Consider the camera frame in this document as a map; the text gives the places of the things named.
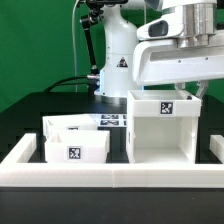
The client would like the white front drawer tray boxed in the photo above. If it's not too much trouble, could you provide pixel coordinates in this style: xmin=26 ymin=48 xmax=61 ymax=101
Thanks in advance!
xmin=45 ymin=130 xmax=110 ymax=163

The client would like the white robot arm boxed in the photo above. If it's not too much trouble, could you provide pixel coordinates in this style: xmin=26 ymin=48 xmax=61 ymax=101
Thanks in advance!
xmin=86 ymin=0 xmax=224 ymax=102

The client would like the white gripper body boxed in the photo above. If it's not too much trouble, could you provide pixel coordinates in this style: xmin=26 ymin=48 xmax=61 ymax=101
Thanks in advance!
xmin=132 ymin=19 xmax=224 ymax=86

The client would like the white drawer cabinet box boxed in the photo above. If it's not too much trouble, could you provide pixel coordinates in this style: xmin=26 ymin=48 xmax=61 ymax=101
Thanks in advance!
xmin=126 ymin=90 xmax=201 ymax=164

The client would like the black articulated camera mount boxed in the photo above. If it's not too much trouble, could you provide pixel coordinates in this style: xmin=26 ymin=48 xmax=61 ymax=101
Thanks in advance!
xmin=79 ymin=0 xmax=129 ymax=77

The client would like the white fence frame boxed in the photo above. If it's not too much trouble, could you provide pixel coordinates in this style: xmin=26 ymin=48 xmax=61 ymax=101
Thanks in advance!
xmin=0 ymin=133 xmax=224 ymax=188

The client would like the white drawer tray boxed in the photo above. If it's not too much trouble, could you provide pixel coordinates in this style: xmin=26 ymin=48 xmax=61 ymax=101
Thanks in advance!
xmin=45 ymin=130 xmax=110 ymax=163
xmin=42 ymin=114 xmax=97 ymax=138

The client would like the white hanging cable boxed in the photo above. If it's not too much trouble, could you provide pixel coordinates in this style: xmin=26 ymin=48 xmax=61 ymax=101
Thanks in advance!
xmin=71 ymin=0 xmax=83 ymax=93

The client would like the black base cable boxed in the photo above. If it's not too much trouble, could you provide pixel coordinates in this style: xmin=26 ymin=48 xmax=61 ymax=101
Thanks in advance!
xmin=43 ymin=75 xmax=101 ymax=93

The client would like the white marker tag sheet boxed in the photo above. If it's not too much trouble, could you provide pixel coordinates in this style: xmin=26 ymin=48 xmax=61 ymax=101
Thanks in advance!
xmin=90 ymin=113 xmax=127 ymax=127

